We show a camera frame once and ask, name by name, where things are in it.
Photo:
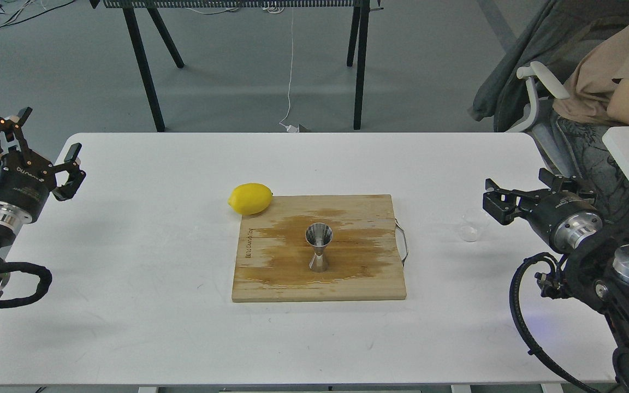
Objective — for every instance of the steel double jigger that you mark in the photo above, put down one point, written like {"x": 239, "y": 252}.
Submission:
{"x": 318, "y": 235}

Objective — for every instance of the wooden cutting board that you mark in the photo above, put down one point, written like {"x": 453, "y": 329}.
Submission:
{"x": 273, "y": 256}

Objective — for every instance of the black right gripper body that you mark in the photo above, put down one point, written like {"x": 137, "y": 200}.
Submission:
{"x": 563, "y": 220}

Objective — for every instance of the black trestle table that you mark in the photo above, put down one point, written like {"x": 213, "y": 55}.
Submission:
{"x": 245, "y": 50}

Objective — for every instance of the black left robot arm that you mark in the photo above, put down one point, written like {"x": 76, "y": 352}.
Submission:
{"x": 13, "y": 218}

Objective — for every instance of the yellow lemon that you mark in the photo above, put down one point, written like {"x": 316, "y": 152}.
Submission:
{"x": 250, "y": 198}

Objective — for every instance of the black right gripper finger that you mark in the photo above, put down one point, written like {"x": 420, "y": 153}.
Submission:
{"x": 577, "y": 185}
{"x": 506, "y": 205}

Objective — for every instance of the grey office chair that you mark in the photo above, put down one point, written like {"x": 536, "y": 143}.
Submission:
{"x": 519, "y": 93}

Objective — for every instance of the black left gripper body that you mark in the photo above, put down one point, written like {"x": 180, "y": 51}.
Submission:
{"x": 21, "y": 182}

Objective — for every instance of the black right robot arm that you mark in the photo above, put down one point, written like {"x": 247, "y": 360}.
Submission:
{"x": 594, "y": 264}

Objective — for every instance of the clear plastic measuring cup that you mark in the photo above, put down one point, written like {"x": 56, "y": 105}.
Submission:
{"x": 473, "y": 224}

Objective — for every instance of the seated person beige shirt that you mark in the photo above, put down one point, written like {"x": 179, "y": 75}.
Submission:
{"x": 598, "y": 101}

